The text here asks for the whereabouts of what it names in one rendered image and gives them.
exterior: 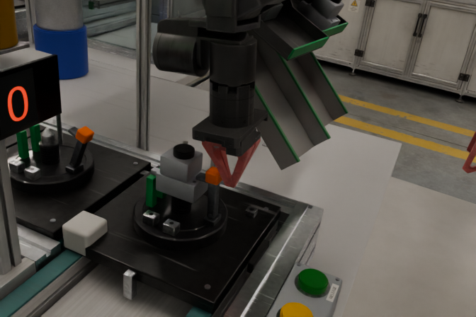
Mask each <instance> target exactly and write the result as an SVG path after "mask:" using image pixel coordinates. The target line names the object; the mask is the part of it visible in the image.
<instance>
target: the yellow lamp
mask: <svg viewBox="0 0 476 317"><path fill-rule="evenodd" d="M17 44H18V33H17V26H16V15H15V8H14V1H13V0H0V50H2V49H6V48H10V47H13V46H15V45H17Z"/></svg>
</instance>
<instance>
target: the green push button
mask: <svg viewBox="0 0 476 317"><path fill-rule="evenodd" d="M297 283H298V285H299V287H300V288H301V289H302V290H303V291H304V292H307V293H308V294H314V295H318V294H323V293H324V292H325V291H326V290H327V286H328V283H329V282H328V279H327V276H326V275H325V274H324V273H322V272H320V271H319V270H316V269H305V270H303V271H301V272H300V274H299V276H298V280H297Z"/></svg>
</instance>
